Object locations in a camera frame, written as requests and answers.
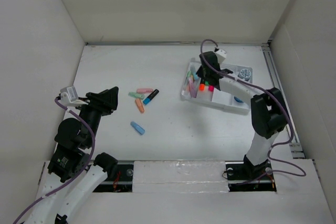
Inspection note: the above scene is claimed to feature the aluminium rail right side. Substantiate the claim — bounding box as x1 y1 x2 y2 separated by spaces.
262 42 305 159

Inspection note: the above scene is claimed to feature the black orange highlighter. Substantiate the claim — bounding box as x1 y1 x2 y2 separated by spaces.
199 79 206 91

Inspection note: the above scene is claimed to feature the pastel green short highlighter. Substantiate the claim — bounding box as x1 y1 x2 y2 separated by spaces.
128 92 144 100

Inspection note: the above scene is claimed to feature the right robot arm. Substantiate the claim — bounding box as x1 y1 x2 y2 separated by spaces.
196 49 289 184

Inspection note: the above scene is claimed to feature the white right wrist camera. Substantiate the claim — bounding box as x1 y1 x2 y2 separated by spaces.
214 48 227 65

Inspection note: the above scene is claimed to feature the black blue highlighter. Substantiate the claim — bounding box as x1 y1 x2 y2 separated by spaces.
143 89 159 105

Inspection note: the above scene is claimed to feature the aluminium rail back edge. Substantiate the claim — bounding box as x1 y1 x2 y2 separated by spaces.
85 41 270 46

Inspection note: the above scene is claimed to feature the pastel pink highlighter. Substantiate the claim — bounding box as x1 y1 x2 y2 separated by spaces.
136 88 153 94

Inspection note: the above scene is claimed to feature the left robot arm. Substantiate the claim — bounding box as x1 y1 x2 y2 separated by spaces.
14 86 119 223

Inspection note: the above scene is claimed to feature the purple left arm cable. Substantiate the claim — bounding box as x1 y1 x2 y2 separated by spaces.
13 98 96 224

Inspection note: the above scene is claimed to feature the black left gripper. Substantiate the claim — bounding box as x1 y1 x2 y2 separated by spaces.
75 86 119 146

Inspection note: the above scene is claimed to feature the pastel purple highlighter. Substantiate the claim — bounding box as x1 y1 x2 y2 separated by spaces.
189 81 198 98

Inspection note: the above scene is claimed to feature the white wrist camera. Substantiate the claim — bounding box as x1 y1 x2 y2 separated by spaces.
214 48 227 65
59 86 78 106

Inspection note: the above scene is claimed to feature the blue tape roll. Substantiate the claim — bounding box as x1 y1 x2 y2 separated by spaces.
234 97 244 103
238 68 252 81

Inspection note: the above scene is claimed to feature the pastel green clear highlighter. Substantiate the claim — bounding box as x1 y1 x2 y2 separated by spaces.
183 70 193 95

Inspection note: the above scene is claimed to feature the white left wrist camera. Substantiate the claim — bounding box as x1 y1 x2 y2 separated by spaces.
59 86 78 106

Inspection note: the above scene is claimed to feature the white divided organizer tray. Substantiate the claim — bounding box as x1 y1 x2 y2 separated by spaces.
181 58 250 114

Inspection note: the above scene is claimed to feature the pastel blue short highlighter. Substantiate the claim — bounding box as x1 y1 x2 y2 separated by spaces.
130 121 145 135

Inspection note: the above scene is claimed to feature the pastel blue clear highlighter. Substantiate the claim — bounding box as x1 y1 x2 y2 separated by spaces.
190 65 199 81

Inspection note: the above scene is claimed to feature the pastel orange short highlighter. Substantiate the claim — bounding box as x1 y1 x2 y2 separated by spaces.
135 98 145 113

